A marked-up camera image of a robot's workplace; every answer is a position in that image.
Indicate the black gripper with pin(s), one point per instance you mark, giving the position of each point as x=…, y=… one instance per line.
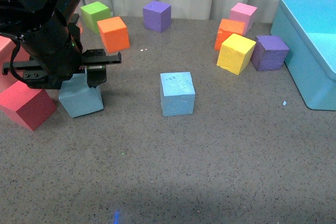
x=94, y=61

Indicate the light blue foam block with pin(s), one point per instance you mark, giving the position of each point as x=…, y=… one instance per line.
x=78, y=98
x=177, y=93

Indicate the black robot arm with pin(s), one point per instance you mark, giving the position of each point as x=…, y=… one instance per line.
x=36, y=10

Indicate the orange foam block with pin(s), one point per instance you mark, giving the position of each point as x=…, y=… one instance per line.
x=114, y=34
x=226, y=28

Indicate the green foam block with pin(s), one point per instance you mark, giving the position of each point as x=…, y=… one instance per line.
x=91, y=13

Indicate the bright red foam block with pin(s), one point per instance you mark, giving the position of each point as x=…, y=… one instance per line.
x=25, y=106

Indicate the purple foam block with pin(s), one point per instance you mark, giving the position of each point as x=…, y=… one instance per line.
x=269, y=53
x=157, y=16

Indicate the pink plastic bin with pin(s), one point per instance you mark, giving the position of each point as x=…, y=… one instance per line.
x=45, y=54

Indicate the orange foam block right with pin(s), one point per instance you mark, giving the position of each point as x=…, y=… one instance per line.
x=226, y=28

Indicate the yellow foam block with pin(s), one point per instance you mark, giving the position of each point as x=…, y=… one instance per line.
x=235, y=53

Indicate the pink foam block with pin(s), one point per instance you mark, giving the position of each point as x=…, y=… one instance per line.
x=243, y=13

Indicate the purple foam block right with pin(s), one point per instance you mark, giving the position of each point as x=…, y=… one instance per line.
x=269, y=53

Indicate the teal plastic bin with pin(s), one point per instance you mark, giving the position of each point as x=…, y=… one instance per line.
x=308, y=28

